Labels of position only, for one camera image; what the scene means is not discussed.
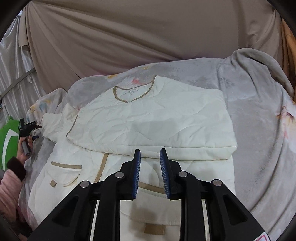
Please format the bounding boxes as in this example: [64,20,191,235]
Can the cream quilted jacket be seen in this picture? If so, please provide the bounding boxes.
[28,76,237,240]

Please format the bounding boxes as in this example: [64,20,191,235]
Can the pink fuzzy sleeve forearm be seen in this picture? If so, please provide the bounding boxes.
[0,157,27,222]

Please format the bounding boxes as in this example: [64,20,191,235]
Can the person's left hand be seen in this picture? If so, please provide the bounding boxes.
[16,136,33,165]

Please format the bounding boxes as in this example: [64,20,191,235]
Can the green pillow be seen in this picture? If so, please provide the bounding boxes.
[0,116,20,171]

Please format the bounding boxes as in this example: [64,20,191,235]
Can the silver satin curtain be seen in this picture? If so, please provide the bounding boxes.
[1,13,46,126]

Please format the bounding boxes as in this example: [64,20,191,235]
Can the beige draped curtain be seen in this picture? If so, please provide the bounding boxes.
[18,1,282,92]

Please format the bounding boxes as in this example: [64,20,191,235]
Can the grey floral blanket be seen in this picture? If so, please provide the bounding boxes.
[18,49,295,240]

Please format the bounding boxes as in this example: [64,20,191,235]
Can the orange hanging cloth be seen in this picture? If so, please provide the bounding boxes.
[281,20,296,101]

